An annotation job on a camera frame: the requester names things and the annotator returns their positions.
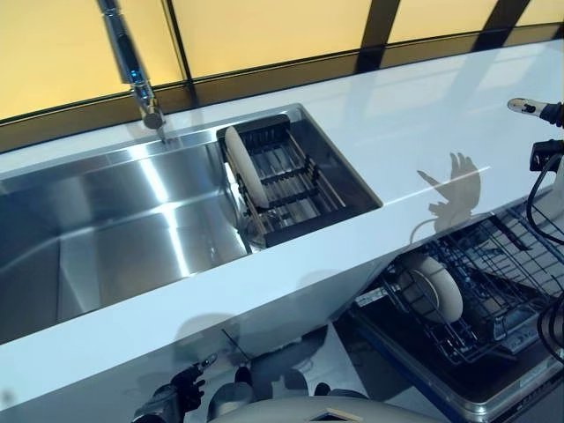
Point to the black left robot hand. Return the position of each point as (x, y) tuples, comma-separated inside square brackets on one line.
[(187, 385)]

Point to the cream round plate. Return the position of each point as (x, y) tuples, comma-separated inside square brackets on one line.
[(244, 167)]

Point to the dishwasher door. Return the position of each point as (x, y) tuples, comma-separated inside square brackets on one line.
[(418, 379)]

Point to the cream ceramic bowl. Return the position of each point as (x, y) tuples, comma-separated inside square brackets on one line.
[(443, 288)]

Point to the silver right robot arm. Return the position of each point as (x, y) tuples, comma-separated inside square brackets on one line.
[(555, 328)]

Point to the robot left leg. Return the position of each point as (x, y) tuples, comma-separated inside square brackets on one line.
[(229, 398)]

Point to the robot leg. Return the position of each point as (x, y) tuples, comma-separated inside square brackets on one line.
[(229, 398), (295, 383)]

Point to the white cabinet door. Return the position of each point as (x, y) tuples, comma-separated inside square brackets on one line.
[(339, 291), (110, 365)]

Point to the robot right leg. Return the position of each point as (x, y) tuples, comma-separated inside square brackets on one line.
[(295, 383)]

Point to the stainless steel sink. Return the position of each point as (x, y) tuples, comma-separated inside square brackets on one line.
[(110, 220)]

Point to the black sink drying rack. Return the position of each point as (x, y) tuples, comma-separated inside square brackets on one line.
[(299, 229)]

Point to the chrome kitchen faucet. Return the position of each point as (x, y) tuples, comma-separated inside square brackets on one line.
[(128, 57)]

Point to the dark window frame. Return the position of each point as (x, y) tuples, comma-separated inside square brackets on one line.
[(379, 35)]

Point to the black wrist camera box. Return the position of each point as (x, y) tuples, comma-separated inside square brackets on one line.
[(544, 154)]

